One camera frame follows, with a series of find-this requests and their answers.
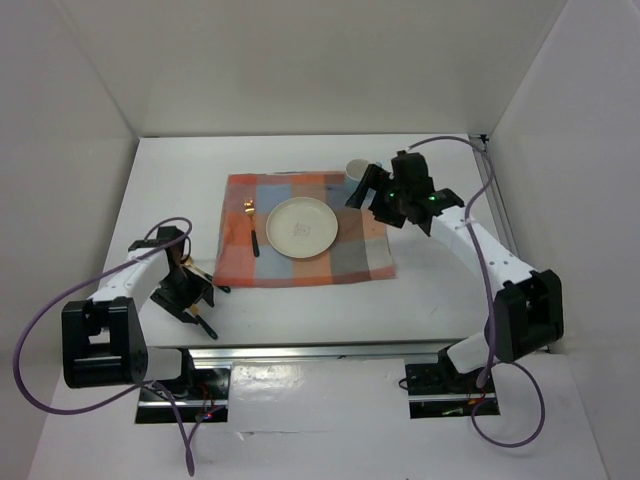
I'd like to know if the gold knife green handle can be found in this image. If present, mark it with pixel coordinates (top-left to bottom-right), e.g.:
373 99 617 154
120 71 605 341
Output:
189 305 218 340

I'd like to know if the cream ceramic plate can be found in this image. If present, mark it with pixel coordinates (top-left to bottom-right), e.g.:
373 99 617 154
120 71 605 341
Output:
265 197 338 259

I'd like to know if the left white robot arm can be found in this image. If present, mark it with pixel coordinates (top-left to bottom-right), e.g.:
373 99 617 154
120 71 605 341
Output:
61 226 218 389

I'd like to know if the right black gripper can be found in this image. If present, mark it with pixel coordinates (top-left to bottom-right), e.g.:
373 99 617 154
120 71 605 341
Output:
347 164 410 229

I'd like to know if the purple cable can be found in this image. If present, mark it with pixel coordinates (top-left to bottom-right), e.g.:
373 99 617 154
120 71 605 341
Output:
10 217 216 476
407 134 546 447

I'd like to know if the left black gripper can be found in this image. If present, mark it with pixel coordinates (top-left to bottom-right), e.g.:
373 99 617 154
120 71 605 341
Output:
149 266 213 325

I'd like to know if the aluminium front rail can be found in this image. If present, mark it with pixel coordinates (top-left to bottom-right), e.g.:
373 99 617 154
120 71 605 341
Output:
79 337 549 364

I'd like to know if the gold fork green handle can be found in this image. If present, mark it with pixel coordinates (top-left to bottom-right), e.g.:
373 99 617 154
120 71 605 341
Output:
243 198 260 258

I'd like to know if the light blue mug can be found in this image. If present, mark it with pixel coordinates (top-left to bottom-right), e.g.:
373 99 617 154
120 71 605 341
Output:
344 159 381 195

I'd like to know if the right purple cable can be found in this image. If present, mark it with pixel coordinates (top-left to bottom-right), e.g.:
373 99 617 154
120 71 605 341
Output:
407 134 546 447

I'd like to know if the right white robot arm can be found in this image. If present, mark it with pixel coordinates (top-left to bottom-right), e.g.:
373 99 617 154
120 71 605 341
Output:
346 152 564 392

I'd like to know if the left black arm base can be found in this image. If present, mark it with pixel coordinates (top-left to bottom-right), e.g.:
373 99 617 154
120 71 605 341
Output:
135 366 231 425

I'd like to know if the orange blue checkered cloth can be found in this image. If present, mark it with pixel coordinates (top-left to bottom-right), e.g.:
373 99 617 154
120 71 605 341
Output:
213 171 396 288

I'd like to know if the gold spoon green handle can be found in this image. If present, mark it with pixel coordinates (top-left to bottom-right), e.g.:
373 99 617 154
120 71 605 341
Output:
181 256 231 294

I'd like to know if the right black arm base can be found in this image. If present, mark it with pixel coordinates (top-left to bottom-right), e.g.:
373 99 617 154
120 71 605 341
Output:
398 363 500 419

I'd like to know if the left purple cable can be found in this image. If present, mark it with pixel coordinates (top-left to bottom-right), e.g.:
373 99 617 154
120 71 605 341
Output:
10 217 216 476

